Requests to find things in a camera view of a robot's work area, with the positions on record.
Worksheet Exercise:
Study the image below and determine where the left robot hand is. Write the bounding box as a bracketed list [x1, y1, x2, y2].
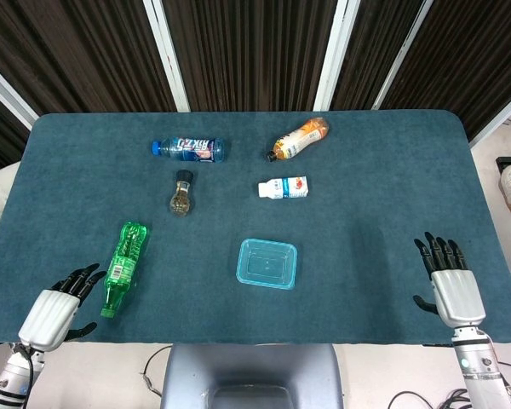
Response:
[17, 262, 107, 353]

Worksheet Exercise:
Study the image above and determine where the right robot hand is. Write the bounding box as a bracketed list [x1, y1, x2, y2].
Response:
[412, 231, 487, 328]

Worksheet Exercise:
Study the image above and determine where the blue translucent lid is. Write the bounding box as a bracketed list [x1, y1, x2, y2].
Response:
[236, 238, 298, 291]

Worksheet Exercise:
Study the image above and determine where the clear plastic container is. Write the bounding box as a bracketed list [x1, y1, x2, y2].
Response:
[237, 239, 297, 291]

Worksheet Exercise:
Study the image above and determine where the green plastic bottle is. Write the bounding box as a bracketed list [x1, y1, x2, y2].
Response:
[100, 221, 150, 319]

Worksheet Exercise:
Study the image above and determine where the teal table cloth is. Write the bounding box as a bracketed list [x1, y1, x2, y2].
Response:
[0, 109, 511, 345]

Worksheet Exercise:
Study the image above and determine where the glass pepper grinder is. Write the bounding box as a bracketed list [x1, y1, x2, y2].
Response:
[167, 169, 194, 216]

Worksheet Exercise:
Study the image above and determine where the dark slatted partition panel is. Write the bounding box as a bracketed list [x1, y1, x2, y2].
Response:
[0, 0, 178, 116]
[382, 0, 511, 140]
[330, 0, 427, 111]
[161, 0, 340, 112]
[0, 84, 33, 176]

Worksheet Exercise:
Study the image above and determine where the white milk bottle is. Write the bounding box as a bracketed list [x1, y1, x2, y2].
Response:
[257, 175, 310, 200]

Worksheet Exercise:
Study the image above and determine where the grey robot torso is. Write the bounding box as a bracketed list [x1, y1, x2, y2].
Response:
[160, 343, 345, 409]

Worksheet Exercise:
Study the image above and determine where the orange tea bottle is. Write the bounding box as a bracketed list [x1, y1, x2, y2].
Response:
[266, 116, 330, 163]

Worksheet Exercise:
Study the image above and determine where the blue label water bottle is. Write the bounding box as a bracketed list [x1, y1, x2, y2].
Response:
[151, 136, 226, 164]

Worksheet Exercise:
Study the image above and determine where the black cable bundle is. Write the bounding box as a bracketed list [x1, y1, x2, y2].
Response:
[385, 385, 478, 409]

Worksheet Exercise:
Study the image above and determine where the thin black cable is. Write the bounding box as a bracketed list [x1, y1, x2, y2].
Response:
[141, 344, 174, 397]

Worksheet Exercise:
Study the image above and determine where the white partition post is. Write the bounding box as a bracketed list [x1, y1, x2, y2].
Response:
[372, 0, 435, 111]
[0, 55, 39, 131]
[313, 0, 350, 112]
[468, 83, 511, 148]
[142, 0, 192, 113]

